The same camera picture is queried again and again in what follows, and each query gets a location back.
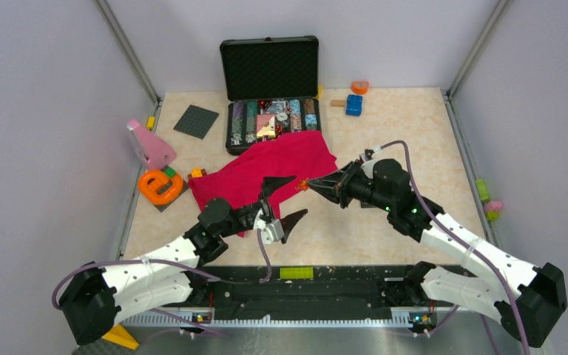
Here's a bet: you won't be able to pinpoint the dark grey lego baseplate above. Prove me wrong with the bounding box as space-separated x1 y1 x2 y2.
173 105 219 140

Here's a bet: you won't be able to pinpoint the grey studded mat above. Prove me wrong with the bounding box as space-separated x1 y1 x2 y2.
72 339 133 355

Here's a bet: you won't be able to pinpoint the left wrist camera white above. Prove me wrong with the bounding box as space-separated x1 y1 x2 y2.
254 218 285 244

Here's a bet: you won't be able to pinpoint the gold orange brooch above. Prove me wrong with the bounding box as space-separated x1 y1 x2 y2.
295 178 309 192

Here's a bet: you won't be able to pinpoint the green pink toy blocks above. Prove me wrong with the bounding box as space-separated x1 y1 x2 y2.
475 179 504 222

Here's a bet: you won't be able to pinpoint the yellow toy car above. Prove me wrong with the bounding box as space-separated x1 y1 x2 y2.
188 168 207 180

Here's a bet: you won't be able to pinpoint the green small brick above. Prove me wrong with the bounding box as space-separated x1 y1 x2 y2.
163 166 177 178

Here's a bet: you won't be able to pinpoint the yellow wedge block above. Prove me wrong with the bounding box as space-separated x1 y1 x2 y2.
102 324 140 350

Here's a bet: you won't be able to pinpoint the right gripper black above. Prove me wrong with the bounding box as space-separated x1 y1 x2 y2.
307 159 393 212

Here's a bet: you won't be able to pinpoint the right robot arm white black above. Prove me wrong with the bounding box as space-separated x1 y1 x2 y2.
308 159 568 348

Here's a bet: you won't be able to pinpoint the magenta red garment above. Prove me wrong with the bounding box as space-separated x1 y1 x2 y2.
188 131 337 217

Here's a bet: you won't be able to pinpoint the pink plastic stand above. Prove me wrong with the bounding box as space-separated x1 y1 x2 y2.
126 120 177 170

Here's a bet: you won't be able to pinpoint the lime green lego brick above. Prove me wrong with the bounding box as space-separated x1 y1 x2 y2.
279 266 314 280

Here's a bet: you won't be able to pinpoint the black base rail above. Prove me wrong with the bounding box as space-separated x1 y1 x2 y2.
158 264 462 322

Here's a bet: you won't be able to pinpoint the orange tape dispenser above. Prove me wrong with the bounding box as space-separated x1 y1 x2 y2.
351 81 370 95

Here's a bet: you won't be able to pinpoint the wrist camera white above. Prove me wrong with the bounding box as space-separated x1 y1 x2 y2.
359 149 376 172
254 218 285 244

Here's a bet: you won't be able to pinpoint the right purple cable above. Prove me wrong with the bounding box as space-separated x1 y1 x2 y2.
374 140 533 355

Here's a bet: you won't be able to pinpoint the orange plastic ring toy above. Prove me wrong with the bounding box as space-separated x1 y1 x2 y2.
138 170 186 206

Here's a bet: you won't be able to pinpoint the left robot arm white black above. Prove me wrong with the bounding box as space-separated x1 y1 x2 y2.
52 176 308 345

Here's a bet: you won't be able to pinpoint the black poker chip case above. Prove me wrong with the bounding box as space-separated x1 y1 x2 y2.
219 35 322 155

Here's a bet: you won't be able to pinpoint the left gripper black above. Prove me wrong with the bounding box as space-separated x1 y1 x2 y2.
219 176 307 242

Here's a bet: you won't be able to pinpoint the small yellow block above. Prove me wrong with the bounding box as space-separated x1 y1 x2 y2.
146 116 156 131

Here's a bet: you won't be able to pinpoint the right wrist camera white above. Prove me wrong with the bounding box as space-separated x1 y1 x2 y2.
359 149 376 172

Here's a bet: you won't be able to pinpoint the blue toy mallet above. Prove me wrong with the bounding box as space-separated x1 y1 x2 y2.
330 94 363 117

